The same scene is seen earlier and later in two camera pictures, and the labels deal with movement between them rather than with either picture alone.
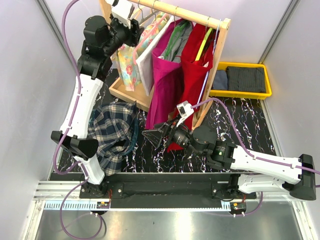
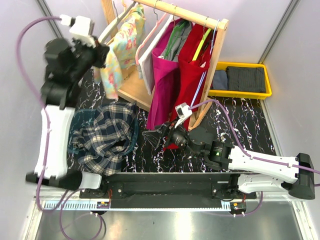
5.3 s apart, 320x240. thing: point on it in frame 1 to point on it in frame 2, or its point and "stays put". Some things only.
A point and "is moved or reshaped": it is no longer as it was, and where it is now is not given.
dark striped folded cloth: x=249 y=79 stays put
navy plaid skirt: x=109 y=125 stays put
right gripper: x=156 y=136 stays put
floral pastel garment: x=127 y=55 is moved or reshaped
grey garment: x=178 y=48 stays put
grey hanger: x=146 y=18 is moved or reshaped
